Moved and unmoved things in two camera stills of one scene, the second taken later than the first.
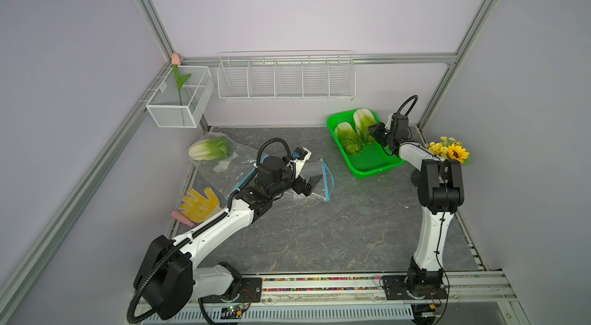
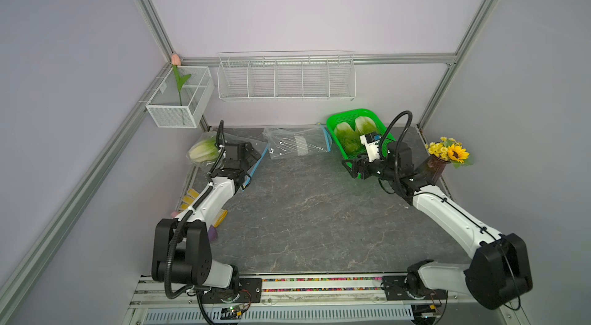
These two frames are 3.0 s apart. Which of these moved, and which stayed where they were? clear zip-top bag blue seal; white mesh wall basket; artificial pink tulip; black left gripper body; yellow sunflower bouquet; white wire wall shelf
Moved: clear zip-top bag blue seal; black left gripper body
Stayed: yellow sunflower bouquet; white wire wall shelf; white mesh wall basket; artificial pink tulip
